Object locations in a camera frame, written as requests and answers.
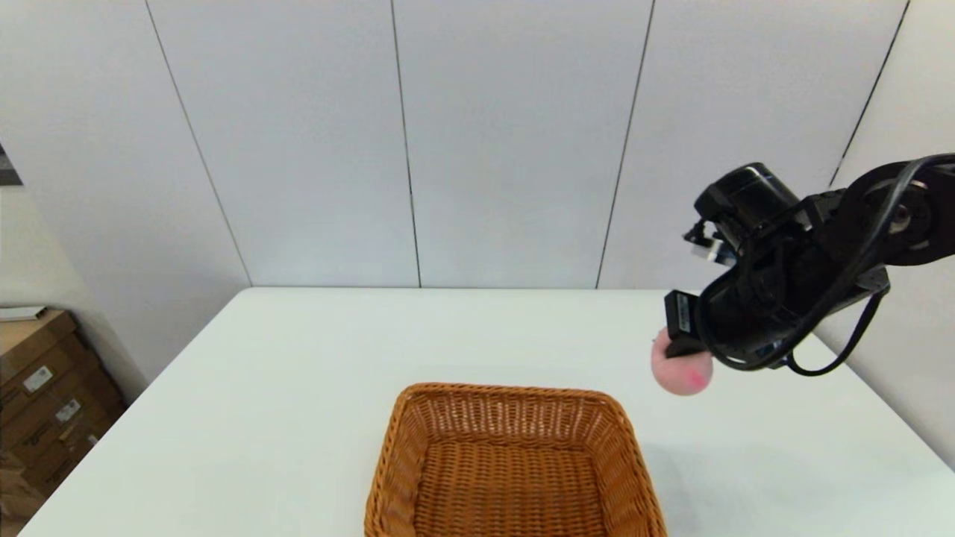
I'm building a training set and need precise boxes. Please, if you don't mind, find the pink peach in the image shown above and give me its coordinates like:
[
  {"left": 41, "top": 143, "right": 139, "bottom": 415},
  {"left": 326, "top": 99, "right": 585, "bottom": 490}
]
[{"left": 651, "top": 328, "right": 715, "bottom": 396}]

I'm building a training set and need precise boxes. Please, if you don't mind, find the brown woven wicker basket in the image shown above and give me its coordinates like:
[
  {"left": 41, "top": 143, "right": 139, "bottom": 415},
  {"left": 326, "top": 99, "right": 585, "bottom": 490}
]
[{"left": 363, "top": 382, "right": 667, "bottom": 537}]

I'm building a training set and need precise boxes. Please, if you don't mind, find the brown cardboard box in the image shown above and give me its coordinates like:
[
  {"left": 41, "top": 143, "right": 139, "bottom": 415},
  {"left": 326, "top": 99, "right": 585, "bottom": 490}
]
[
  {"left": 0, "top": 310, "right": 105, "bottom": 426},
  {"left": 0, "top": 369, "right": 126, "bottom": 469},
  {"left": 0, "top": 418, "right": 126, "bottom": 502}
]

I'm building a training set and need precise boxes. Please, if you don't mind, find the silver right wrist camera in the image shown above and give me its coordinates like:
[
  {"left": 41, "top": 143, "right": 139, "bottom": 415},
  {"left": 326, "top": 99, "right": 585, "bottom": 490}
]
[{"left": 683, "top": 221, "right": 741, "bottom": 264}]

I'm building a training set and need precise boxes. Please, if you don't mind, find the dark striped wall fixture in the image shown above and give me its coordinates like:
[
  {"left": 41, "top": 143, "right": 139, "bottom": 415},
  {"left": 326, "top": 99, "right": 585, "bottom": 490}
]
[{"left": 0, "top": 142, "right": 25, "bottom": 187}]

